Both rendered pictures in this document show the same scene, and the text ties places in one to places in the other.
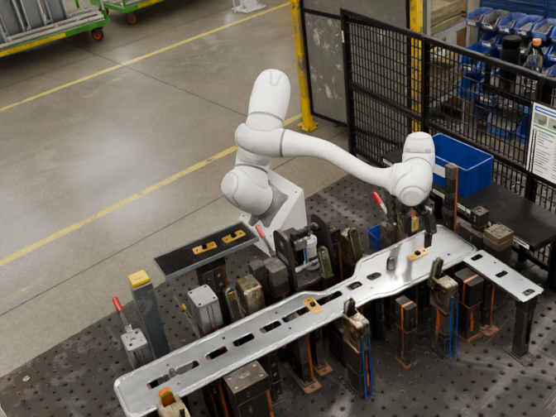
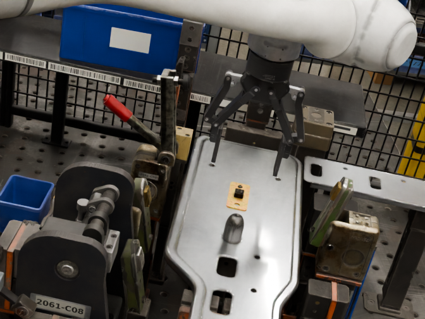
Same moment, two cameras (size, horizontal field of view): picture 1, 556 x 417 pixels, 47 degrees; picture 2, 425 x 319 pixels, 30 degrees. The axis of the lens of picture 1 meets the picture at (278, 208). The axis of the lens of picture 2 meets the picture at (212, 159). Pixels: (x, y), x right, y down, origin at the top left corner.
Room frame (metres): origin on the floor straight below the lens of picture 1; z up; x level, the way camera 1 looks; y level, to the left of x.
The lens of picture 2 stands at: (1.40, 0.62, 1.80)
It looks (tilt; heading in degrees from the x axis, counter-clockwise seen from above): 31 degrees down; 296
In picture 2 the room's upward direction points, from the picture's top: 12 degrees clockwise
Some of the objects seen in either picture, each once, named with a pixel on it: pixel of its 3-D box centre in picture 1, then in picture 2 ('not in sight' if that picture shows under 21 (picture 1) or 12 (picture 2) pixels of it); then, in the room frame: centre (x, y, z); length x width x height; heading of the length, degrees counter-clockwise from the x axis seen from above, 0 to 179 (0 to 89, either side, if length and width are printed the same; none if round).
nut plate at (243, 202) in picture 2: (417, 252); (238, 193); (1.87, -0.49, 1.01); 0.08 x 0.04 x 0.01; 115
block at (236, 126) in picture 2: (471, 260); (241, 187); (1.97, -0.74, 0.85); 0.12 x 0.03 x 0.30; 25
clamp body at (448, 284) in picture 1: (443, 317); (331, 293); (1.66, -0.53, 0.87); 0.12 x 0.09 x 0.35; 25
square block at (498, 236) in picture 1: (496, 268); (296, 185); (1.87, -0.80, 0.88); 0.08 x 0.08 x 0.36; 25
